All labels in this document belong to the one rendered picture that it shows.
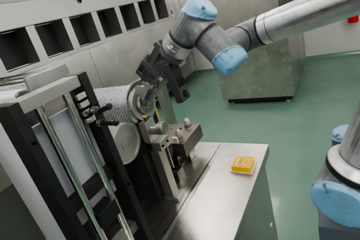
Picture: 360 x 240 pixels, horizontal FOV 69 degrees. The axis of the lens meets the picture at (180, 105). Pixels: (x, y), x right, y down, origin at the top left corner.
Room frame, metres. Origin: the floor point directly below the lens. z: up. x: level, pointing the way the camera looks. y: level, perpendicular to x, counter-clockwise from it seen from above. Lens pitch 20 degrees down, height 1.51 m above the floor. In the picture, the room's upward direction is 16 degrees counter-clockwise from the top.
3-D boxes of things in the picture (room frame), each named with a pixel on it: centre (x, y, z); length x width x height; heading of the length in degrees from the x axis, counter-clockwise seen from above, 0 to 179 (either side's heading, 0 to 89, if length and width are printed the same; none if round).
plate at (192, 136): (1.06, 0.15, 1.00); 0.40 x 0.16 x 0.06; 56
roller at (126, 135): (0.80, 0.29, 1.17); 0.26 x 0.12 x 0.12; 56
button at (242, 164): (0.83, -0.17, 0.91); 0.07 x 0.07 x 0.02; 56
